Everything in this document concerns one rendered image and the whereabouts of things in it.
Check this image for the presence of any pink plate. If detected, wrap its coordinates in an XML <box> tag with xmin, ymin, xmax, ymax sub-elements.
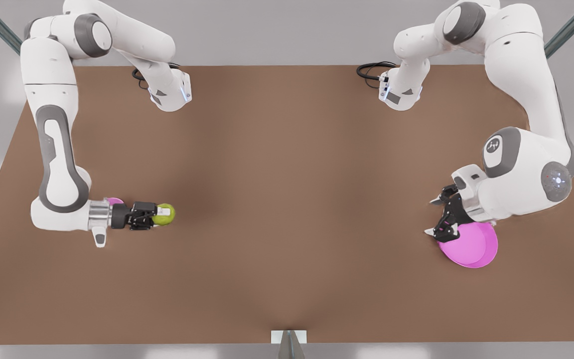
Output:
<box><xmin>438</xmin><ymin>222</ymin><xmax>498</xmax><ymax>269</ymax></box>

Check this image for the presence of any green apple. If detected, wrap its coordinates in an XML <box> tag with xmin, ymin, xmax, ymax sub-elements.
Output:
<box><xmin>152</xmin><ymin>203</ymin><xmax>176</xmax><ymax>226</ymax></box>

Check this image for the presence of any silver frame post with foot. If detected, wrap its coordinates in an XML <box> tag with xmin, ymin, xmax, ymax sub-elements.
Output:
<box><xmin>271</xmin><ymin>329</ymin><xmax>307</xmax><ymax>359</ymax></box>

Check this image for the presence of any black cable loop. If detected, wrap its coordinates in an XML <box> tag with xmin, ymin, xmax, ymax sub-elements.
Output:
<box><xmin>132</xmin><ymin>62</ymin><xmax>181</xmax><ymax>91</ymax></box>
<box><xmin>356</xmin><ymin>61</ymin><xmax>399</xmax><ymax>91</ymax></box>

